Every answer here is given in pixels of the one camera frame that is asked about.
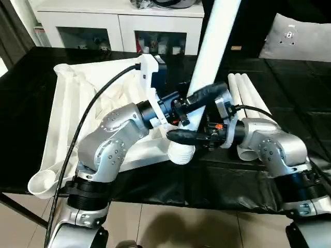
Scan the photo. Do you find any white plastic table leg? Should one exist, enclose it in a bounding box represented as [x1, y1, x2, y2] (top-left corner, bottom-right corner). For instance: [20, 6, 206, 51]
[227, 73, 260, 161]
[240, 73, 272, 119]
[234, 73, 262, 118]
[167, 0, 243, 166]

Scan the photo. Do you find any white plastic table top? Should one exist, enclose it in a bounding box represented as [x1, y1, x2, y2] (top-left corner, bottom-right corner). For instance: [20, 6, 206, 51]
[27, 58, 173, 199]

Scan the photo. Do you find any black box with gold label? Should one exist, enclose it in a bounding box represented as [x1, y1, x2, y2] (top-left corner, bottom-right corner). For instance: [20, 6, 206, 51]
[199, 0, 279, 59]

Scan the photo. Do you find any grey round appliance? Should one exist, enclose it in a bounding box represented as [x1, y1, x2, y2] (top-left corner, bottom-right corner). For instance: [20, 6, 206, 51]
[152, 0, 194, 8]

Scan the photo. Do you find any black work mat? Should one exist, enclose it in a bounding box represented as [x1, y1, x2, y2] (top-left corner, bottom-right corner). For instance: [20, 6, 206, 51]
[0, 46, 331, 215]

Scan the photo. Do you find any white cabinet with glass doors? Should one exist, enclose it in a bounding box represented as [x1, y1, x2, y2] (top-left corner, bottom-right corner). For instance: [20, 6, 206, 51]
[33, 0, 205, 56]

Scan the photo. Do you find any black tangled item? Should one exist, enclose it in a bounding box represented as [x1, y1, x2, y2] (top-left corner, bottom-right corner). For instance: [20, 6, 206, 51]
[130, 0, 148, 11]

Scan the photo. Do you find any grey printed cushion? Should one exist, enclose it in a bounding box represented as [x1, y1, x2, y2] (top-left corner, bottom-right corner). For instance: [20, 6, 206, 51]
[258, 12, 331, 63]

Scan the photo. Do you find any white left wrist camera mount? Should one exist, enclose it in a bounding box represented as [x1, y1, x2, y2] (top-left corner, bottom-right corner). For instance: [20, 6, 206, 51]
[138, 53, 171, 130]

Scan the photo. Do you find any black metal frame leg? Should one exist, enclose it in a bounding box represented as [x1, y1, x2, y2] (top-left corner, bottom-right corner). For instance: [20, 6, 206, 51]
[0, 192, 51, 229]

